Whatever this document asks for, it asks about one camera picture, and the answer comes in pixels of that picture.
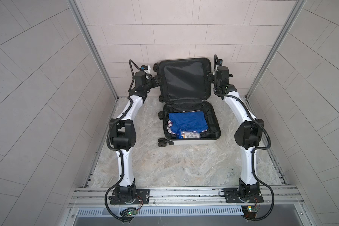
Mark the red white striped garment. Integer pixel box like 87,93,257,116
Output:
166,111,209,136

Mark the black and white suitcase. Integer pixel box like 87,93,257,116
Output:
153,57,221,147

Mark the clear jar with blue lid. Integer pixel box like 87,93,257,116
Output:
178,130,201,139

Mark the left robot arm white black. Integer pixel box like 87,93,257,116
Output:
106,69,158,204

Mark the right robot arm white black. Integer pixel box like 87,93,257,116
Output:
213,64,263,202

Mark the left aluminium corner profile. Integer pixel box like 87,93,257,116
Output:
67,0,119,99

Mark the aluminium corner profile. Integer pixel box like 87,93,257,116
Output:
245,0,307,100
67,0,119,99

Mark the right aluminium corner profile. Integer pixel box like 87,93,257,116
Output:
245,0,307,100

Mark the left green circuit board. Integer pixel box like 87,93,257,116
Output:
120,208,138,218

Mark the green circuit board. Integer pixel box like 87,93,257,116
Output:
241,205,259,219
120,208,138,218

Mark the right green circuit board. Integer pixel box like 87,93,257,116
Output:
241,205,259,219

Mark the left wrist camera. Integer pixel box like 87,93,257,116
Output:
141,65,151,73

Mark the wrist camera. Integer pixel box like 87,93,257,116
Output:
141,65,151,73
216,59,223,66

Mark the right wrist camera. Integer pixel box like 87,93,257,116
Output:
216,59,223,66

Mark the left black corrugated cable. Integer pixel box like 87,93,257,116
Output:
104,59,147,223

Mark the black corrugated cable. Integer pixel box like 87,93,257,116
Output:
213,54,275,222
104,59,147,223

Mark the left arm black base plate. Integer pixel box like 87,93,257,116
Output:
108,187,150,205

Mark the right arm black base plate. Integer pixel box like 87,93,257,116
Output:
223,187,264,205

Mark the right black corrugated cable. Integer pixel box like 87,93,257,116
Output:
213,54,275,222

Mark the aluminium mounting rail frame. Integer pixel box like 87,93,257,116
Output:
61,185,316,226

